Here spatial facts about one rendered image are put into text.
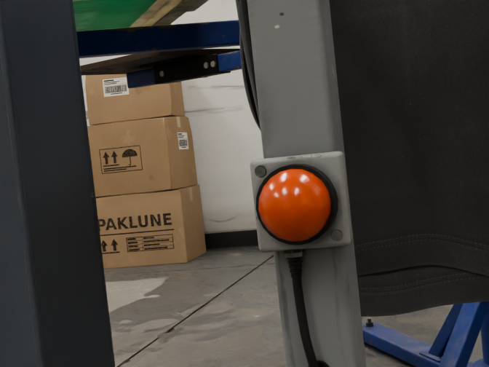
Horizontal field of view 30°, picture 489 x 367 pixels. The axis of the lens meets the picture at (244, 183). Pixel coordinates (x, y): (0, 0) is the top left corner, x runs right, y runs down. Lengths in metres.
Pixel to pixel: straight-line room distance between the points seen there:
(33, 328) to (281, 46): 0.64
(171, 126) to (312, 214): 4.84
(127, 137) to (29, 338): 4.27
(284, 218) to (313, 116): 0.07
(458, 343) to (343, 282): 1.50
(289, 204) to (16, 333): 0.66
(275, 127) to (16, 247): 0.60
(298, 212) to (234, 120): 5.14
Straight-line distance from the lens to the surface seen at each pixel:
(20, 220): 1.05
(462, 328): 2.01
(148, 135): 5.25
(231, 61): 2.58
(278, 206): 0.45
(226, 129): 5.61
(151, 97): 5.30
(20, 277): 1.06
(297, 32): 0.49
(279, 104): 0.50
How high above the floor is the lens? 0.69
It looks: 3 degrees down
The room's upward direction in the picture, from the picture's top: 6 degrees counter-clockwise
